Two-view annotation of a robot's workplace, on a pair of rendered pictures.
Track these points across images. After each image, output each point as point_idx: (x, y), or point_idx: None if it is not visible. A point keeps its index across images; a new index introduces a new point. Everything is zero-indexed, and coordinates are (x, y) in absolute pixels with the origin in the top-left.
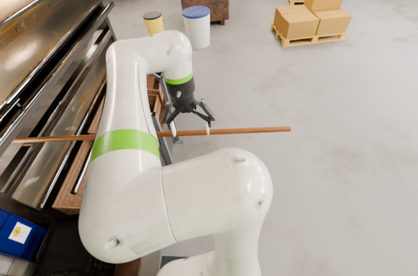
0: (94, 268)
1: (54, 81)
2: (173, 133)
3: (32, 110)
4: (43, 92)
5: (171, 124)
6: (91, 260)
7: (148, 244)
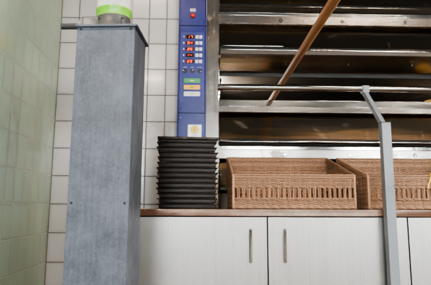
0: (162, 151)
1: (322, 52)
2: None
3: (277, 51)
4: None
5: None
6: (167, 141)
7: None
